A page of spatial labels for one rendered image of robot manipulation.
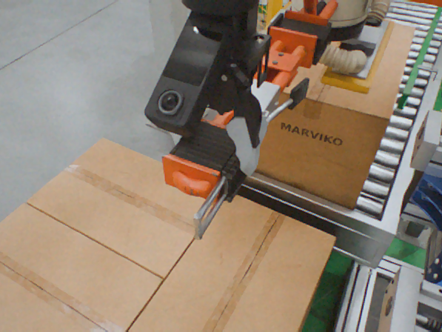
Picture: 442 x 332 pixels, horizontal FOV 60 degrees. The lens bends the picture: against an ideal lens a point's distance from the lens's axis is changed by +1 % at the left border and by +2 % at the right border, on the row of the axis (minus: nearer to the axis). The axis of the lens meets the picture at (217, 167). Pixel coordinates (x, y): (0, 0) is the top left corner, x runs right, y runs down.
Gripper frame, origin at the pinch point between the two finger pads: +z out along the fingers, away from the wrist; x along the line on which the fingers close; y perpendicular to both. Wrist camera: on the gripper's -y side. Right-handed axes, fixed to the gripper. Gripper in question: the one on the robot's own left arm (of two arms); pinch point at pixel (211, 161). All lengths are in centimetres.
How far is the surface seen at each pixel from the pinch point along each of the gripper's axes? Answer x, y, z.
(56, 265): 55, 2, 71
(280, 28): 3.3, 31.8, -2.7
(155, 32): 105, 132, 64
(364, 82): -11.8, 45.1, 11.2
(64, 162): 138, 72, 126
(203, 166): -0.6, -3.1, -2.1
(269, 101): -2.4, 13.1, -1.2
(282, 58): 0.2, 24.9, -1.2
